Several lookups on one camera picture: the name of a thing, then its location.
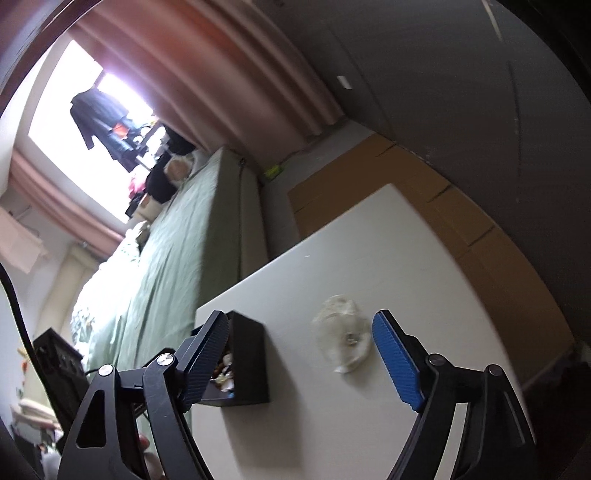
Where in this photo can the black garment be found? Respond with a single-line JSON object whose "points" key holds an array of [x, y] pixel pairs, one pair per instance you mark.
{"points": [[178, 142]]}

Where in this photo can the bed with green sheet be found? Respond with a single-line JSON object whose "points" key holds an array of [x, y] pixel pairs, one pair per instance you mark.
{"points": [[184, 230]]}

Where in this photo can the hanging dark clothes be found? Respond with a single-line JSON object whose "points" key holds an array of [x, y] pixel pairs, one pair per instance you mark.
{"points": [[99, 115]]}

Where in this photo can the crumpled white cloth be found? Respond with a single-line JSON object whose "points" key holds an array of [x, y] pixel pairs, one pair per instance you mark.
{"points": [[138, 233]]}

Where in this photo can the wide pink curtain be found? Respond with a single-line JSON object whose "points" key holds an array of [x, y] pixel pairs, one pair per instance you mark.
{"points": [[221, 78]]}

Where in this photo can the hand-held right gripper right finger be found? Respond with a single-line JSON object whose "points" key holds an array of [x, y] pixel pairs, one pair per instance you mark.
{"points": [[395, 360]]}

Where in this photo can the hanging white cloth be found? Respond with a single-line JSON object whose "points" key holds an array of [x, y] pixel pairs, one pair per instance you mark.
{"points": [[21, 244]]}

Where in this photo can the dark grey wardrobe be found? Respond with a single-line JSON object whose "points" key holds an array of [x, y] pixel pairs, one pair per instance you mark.
{"points": [[461, 92]]}

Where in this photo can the white wall socket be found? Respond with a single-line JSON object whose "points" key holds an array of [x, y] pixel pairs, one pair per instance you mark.
{"points": [[344, 82]]}

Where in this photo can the clear plastic bag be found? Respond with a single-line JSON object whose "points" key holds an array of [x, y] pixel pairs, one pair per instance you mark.
{"points": [[337, 318]]}

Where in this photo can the narrow pink curtain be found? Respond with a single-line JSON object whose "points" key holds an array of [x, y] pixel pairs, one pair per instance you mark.
{"points": [[60, 198]]}

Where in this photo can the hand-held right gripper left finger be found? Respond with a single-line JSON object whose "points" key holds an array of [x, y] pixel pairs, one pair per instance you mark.
{"points": [[207, 360]]}

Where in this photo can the black square box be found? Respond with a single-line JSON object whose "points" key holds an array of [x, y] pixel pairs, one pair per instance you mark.
{"points": [[249, 360]]}

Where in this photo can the black bag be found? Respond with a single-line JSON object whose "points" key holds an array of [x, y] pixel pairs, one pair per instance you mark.
{"points": [[159, 184]]}

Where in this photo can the red clothes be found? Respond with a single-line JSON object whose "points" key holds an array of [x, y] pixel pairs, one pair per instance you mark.
{"points": [[137, 185]]}

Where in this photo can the white square table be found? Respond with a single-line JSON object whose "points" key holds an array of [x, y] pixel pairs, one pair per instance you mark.
{"points": [[369, 170]]}

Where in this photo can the beige headboard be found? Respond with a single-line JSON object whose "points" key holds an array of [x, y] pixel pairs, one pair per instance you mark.
{"points": [[76, 277]]}

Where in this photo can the white floral blanket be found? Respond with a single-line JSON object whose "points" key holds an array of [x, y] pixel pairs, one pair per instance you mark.
{"points": [[85, 325]]}

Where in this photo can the small green object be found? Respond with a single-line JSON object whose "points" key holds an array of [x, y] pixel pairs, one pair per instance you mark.
{"points": [[272, 170]]}

